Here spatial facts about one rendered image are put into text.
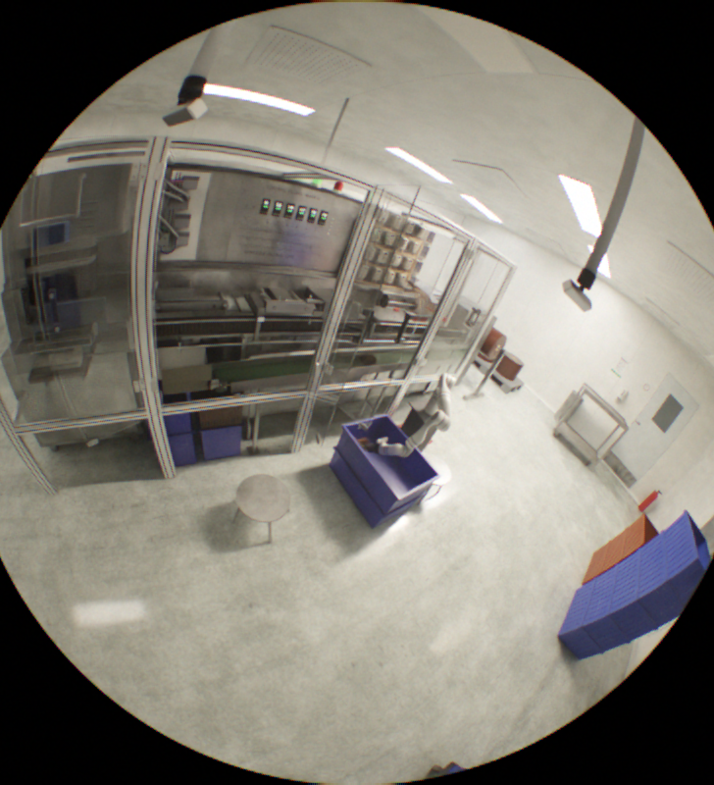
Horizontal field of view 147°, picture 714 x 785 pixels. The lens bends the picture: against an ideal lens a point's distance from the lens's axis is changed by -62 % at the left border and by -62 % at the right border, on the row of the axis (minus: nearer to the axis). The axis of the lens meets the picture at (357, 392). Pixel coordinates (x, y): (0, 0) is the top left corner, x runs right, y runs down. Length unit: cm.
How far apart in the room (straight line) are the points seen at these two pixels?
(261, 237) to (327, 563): 194
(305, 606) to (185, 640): 67
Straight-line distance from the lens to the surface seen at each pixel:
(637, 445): 599
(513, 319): 619
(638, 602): 234
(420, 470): 191
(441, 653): 192
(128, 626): 173
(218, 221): 169
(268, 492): 158
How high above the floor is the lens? 160
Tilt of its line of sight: 34 degrees down
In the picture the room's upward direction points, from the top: 22 degrees clockwise
